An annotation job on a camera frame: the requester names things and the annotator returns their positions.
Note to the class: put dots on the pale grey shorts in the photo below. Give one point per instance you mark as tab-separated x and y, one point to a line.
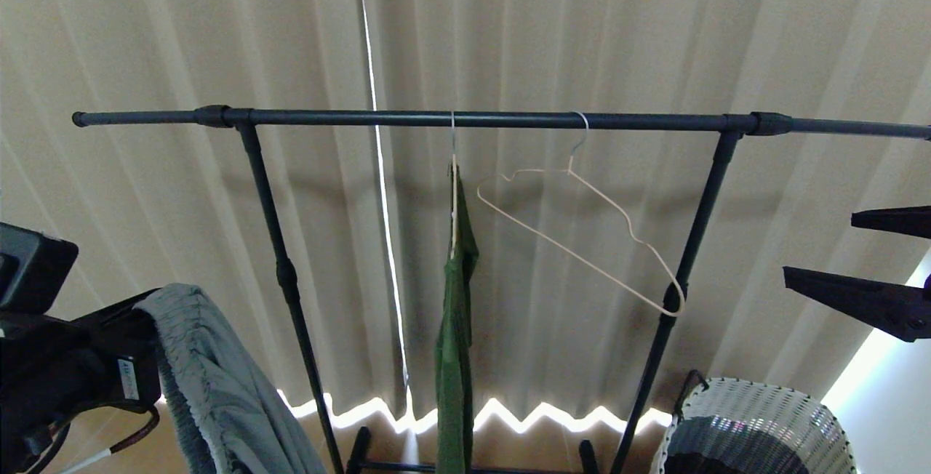
218	387

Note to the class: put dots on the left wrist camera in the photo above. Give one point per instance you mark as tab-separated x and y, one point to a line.
33	267

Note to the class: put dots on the green shirt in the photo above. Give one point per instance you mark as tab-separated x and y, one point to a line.
454	358

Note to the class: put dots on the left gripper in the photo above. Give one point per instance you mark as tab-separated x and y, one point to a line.
80	365

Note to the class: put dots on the beige curtain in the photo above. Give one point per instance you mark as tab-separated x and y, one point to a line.
218	23

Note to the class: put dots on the black clothes rack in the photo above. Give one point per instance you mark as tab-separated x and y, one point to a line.
473	120

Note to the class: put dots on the pink clothes hanger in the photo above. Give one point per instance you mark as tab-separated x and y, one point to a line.
569	165
453	205

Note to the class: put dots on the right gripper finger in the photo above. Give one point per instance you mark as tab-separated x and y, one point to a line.
898	222
873	303

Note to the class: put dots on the white laundry basket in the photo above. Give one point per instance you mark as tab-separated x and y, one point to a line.
764	401

